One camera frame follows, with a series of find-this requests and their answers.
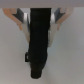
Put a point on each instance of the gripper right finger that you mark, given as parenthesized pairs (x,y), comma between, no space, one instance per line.
(59,18)

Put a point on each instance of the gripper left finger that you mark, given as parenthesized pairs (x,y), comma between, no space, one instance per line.
(20,19)

